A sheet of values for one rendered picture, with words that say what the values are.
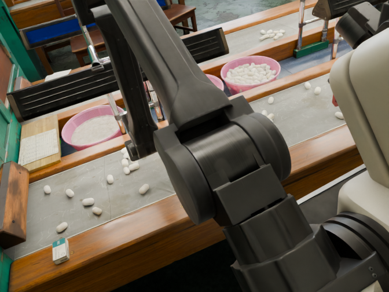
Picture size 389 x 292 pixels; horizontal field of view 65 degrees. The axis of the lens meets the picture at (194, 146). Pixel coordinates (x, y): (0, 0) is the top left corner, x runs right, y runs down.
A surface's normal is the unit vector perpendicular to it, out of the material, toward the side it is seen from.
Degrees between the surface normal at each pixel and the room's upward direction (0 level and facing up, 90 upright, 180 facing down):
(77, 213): 0
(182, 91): 27
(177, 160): 4
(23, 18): 90
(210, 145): 3
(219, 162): 34
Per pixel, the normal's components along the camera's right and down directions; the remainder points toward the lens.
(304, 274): 0.06, -0.22
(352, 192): -0.50, -0.75
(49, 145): -0.15, -0.74
